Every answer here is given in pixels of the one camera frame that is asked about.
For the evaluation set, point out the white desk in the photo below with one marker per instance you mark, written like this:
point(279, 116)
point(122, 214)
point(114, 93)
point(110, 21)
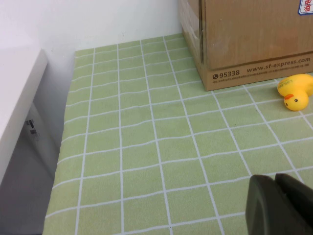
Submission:
point(17, 98)

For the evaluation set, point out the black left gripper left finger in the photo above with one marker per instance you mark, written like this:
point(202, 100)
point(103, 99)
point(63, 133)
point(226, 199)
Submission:
point(264, 210)

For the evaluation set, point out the yellow rubber duck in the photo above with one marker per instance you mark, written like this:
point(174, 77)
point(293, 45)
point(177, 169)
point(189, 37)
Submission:
point(296, 85)

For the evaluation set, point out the small barcode sticker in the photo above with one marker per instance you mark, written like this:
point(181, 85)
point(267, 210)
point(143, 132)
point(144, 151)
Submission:
point(34, 133)
point(30, 123)

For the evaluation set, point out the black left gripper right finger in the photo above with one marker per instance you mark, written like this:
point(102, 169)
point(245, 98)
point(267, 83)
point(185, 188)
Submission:
point(298, 195)

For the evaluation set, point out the green checked tablecloth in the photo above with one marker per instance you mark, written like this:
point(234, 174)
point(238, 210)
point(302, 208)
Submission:
point(146, 147)

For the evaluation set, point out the cardboard box with sf-express print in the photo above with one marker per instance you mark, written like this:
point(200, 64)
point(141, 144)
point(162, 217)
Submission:
point(244, 36)

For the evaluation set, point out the red and blue box label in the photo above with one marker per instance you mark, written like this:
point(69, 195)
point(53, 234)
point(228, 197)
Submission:
point(306, 7)

